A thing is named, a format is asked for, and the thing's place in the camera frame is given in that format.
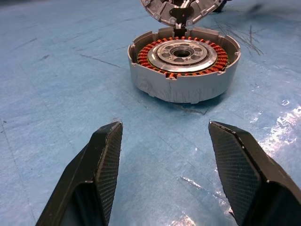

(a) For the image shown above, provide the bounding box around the grey motor end cover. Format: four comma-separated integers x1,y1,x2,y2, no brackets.
139,0,223,30

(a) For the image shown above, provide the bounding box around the grey motor stator housing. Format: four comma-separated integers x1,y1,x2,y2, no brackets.
127,26,242,105

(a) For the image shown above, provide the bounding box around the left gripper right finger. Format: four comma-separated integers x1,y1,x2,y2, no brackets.
208,121,301,226

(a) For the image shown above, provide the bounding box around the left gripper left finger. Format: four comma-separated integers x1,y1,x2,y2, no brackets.
35,121,124,226

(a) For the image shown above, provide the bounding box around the blue plastic table cover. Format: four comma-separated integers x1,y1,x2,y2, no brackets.
0,0,301,226

